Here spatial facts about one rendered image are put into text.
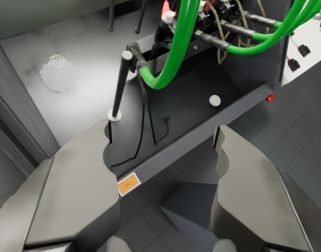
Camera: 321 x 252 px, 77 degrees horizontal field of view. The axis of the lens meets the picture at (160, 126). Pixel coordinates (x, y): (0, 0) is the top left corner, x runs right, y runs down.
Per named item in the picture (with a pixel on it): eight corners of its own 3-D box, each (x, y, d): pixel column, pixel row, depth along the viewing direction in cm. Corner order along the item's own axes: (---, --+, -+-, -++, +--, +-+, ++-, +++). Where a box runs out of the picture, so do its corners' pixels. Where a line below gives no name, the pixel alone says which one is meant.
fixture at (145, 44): (137, 99, 64) (148, 77, 49) (121, 72, 64) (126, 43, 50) (214, 59, 76) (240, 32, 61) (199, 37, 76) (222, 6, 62)
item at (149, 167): (96, 206, 57) (95, 217, 42) (88, 193, 57) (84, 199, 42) (241, 107, 79) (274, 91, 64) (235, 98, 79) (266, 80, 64)
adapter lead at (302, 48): (306, 55, 68) (312, 51, 66) (303, 57, 67) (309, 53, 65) (285, 25, 68) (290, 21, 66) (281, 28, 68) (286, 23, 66)
